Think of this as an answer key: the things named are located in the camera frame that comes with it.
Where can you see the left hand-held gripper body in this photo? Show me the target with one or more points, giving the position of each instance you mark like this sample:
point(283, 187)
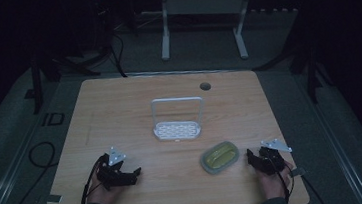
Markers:
point(111, 175)

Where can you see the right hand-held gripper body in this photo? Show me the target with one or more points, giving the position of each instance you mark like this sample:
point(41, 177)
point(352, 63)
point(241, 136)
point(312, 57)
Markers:
point(271, 161)

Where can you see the person's left hand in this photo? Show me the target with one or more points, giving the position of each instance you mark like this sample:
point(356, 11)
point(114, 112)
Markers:
point(103, 194)

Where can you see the person's right hand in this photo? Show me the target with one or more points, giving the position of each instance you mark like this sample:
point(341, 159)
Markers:
point(273, 184)

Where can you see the grey tape piece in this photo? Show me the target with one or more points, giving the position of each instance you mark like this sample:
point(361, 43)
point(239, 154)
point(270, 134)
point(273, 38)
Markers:
point(54, 198)
point(298, 171)

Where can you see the yellow-green soap box with lid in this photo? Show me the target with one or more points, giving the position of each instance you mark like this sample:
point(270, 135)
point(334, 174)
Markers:
point(219, 157)

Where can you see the black tripod stand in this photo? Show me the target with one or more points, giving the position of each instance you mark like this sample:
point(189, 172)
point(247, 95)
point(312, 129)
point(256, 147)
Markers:
point(36, 79)
point(311, 69)

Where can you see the white metal stand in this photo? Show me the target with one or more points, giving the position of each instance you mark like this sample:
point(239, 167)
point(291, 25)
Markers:
point(205, 6)

